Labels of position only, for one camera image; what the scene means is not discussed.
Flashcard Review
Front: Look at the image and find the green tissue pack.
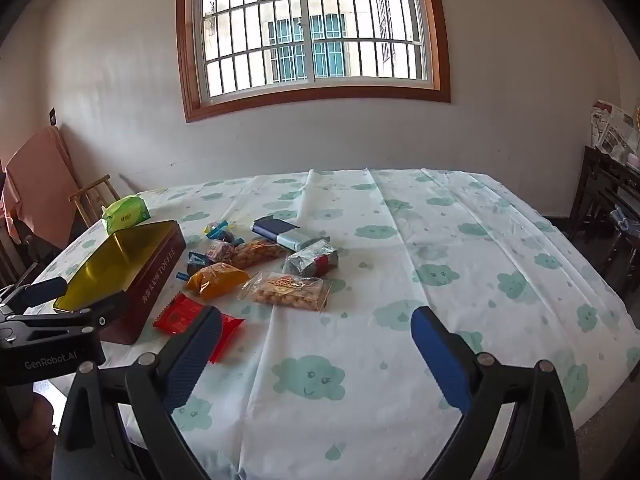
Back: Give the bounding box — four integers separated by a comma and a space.
101, 195, 152, 235

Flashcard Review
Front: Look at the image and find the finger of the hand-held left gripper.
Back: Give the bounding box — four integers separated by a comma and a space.
0, 291, 128, 336
0, 276, 68, 311

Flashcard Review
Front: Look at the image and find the stack of newspapers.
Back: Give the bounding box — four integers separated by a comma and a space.
589, 100, 640, 161

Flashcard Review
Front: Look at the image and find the clear bag of fried snacks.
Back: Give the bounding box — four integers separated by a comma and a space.
230, 239, 288, 271

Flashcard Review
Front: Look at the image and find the red tin box gold inside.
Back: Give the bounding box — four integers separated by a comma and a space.
52, 220, 187, 346

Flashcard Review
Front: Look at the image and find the red snack packet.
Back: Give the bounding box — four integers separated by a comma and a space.
152, 294, 246, 365

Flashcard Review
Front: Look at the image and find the red print biscuit packet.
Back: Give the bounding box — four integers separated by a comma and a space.
206, 240, 236, 264

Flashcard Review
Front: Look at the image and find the yellow edged clear snack packet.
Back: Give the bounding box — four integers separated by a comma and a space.
202, 225, 246, 248

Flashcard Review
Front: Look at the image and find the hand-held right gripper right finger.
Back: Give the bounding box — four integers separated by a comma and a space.
410, 305, 581, 480

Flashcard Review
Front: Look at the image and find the orange snack packet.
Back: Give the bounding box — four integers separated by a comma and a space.
186, 262, 251, 301

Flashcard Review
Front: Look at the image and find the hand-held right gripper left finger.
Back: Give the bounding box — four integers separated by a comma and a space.
52, 305, 224, 480

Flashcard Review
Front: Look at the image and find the cloud print tablecloth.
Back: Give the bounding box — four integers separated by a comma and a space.
30, 167, 632, 480

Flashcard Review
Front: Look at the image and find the dark wooden cabinet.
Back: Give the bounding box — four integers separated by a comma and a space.
567, 145, 640, 306

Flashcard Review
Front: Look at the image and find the grey foil snack packet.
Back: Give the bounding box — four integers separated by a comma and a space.
283, 239, 340, 278

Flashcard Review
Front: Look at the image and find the wooden frame window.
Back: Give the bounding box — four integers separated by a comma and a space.
176, 0, 452, 123

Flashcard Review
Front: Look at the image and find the wooden chair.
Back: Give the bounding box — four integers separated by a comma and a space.
68, 174, 123, 228

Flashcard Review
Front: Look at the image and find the navy and pale blue packet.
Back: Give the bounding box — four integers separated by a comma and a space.
251, 216, 331, 252

